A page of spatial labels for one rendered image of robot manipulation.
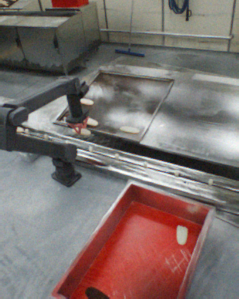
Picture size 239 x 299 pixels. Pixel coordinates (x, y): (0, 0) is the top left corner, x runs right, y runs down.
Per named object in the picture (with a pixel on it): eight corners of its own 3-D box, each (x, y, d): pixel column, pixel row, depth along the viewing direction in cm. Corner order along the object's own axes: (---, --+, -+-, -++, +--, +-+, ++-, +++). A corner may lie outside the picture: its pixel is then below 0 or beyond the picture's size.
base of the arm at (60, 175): (50, 177, 122) (69, 188, 116) (46, 164, 117) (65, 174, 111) (64, 166, 127) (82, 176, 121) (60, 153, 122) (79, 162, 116)
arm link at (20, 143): (-25, 147, 79) (1, 154, 75) (-14, 103, 80) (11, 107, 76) (55, 159, 120) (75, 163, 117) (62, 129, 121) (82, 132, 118)
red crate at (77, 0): (51, 7, 434) (50, -2, 426) (63, 3, 459) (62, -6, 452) (78, 6, 415) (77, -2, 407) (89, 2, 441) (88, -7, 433)
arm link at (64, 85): (-13, 125, 82) (14, 130, 78) (-17, 107, 79) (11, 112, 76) (62, 87, 117) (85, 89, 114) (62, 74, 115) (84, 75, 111)
